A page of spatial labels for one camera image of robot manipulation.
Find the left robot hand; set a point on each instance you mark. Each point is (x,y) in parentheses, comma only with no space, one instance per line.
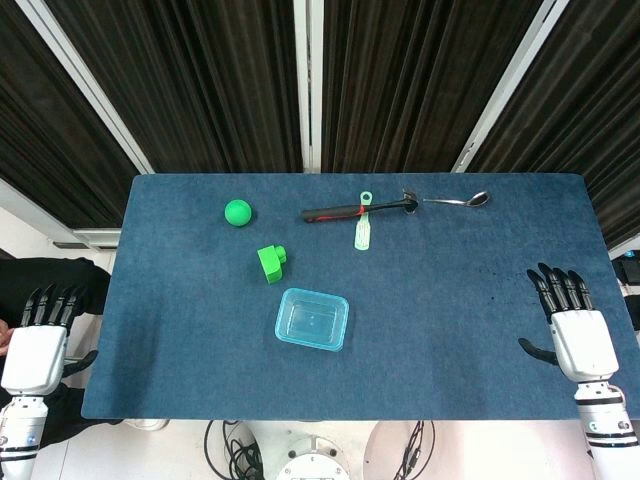
(32,357)

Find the bystander bare hand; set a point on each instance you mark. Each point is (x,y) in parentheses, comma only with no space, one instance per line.
(4,340)

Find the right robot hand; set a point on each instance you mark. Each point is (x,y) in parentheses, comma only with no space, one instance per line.
(582,345)

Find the clear plastic container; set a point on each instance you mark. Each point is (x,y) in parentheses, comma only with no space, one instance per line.
(327,346)

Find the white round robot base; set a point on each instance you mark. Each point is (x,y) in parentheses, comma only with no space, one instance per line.
(312,462)

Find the black plastic bin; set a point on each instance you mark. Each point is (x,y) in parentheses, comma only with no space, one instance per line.
(631,272)

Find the person in black clothes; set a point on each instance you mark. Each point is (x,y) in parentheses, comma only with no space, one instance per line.
(50,272)

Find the blue felt table mat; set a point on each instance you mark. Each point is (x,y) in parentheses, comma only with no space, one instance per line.
(425,310)

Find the metal spoon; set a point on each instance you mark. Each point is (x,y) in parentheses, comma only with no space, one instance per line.
(480,199)

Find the black pleated curtain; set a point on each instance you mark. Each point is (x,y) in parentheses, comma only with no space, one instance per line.
(590,125)
(40,125)
(425,75)
(200,75)

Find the white round floor plate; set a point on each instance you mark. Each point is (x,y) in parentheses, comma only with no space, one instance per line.
(380,450)

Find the light green small spatula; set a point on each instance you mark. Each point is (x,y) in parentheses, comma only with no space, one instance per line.
(362,237)

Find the green ball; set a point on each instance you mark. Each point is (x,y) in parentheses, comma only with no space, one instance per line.
(237,212)

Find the green toy block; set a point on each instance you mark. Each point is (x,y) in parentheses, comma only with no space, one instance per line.
(270,265)

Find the black hammer with red grip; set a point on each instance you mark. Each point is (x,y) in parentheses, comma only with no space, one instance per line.
(340,212)

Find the white window frame rail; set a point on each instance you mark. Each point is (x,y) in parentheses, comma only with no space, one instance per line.
(30,206)

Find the white window frame post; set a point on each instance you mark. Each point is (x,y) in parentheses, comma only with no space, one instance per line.
(510,85)
(307,85)
(86,85)

